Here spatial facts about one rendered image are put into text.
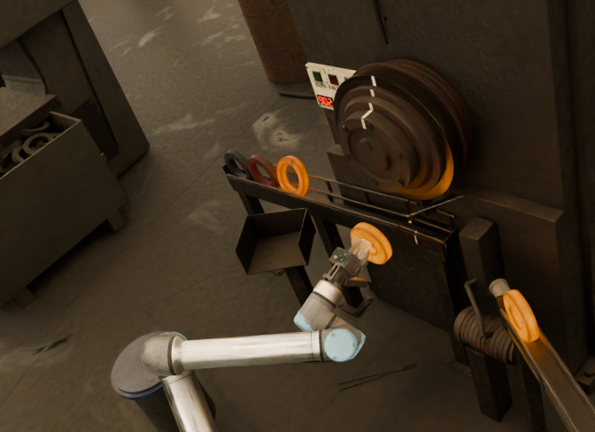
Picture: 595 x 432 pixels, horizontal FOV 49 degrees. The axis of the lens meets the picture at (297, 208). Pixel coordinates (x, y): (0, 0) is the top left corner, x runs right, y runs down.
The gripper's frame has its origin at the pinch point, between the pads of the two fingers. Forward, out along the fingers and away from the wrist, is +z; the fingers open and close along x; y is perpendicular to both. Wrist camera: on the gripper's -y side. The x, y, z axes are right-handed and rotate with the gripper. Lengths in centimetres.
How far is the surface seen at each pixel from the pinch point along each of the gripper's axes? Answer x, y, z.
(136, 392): 66, -18, -88
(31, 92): 304, -8, 4
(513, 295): -48.5, -7.3, 4.0
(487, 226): -27.6, -11.1, 23.3
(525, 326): -55, -10, -2
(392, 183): -6.1, 14.0, 15.4
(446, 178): -20.6, 12.0, 23.7
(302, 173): 63, -18, 21
